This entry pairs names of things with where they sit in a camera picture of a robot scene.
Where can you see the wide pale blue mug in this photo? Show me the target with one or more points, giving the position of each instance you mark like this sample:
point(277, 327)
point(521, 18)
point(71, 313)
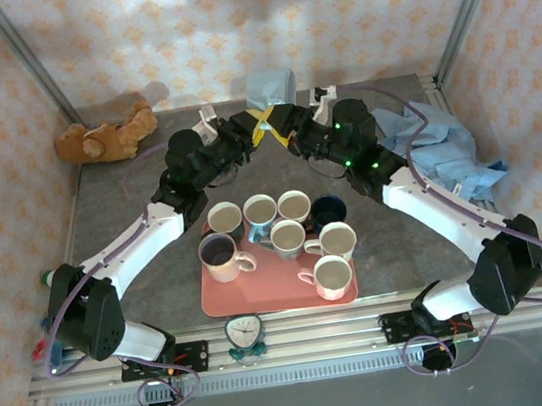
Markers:
point(267, 87)

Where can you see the dark green faceted mug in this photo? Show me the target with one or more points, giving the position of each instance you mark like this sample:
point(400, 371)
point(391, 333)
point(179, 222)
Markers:
point(225, 217)

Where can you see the plain pink mug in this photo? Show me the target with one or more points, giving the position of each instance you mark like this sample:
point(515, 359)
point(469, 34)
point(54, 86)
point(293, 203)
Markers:
point(294, 206)

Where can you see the light blue mug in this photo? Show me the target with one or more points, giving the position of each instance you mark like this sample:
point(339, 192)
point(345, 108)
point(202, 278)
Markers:
point(260, 209)

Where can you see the navy blue mug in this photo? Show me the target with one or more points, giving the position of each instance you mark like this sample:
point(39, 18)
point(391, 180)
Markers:
point(328, 210)

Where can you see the pearlescent mug with gold script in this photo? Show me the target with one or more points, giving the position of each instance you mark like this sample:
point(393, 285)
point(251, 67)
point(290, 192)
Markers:
point(217, 253)

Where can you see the grey mug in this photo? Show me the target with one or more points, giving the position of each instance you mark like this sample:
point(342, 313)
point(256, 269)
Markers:
point(288, 238)

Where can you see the white printed mug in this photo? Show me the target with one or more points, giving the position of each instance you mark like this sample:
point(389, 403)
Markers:
point(338, 240)

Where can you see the pink faceted mug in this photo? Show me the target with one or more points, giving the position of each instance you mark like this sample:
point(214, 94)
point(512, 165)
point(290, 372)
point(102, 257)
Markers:
point(332, 275)

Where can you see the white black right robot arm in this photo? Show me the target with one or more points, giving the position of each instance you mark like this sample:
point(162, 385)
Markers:
point(433, 210)

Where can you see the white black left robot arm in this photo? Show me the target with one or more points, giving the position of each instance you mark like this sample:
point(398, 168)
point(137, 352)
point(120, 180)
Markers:
point(135, 242)

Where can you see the brown teddy bear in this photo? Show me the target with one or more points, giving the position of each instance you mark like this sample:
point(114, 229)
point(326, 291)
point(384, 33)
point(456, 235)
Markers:
point(110, 139)

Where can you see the light blue shirt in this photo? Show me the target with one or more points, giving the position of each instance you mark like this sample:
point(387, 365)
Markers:
point(444, 138)

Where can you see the pink plastic tray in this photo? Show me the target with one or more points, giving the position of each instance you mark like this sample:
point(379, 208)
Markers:
point(273, 288)

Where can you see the teal triangular alarm clock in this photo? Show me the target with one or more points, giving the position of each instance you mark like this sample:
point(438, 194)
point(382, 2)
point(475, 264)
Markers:
point(243, 330)

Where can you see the green white plastic bottle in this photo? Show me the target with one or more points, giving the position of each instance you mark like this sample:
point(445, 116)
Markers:
point(47, 278)

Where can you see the small blue object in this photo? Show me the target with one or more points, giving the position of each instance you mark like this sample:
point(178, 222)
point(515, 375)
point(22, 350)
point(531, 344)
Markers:
point(44, 324)

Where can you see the small red object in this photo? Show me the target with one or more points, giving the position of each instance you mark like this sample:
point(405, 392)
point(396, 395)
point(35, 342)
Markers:
point(36, 349)

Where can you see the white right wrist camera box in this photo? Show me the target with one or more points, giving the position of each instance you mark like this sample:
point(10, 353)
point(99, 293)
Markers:
point(323, 105)

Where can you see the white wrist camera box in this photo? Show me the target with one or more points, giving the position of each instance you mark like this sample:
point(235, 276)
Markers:
point(323, 105)
point(206, 121)

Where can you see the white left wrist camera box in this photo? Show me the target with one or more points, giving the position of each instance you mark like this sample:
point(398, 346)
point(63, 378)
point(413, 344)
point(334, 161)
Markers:
point(206, 121)

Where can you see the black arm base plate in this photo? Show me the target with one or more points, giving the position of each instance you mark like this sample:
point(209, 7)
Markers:
point(394, 327)
point(194, 355)

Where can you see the aluminium frame rail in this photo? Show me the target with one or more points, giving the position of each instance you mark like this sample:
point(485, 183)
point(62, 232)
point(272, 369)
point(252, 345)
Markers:
point(320, 337)

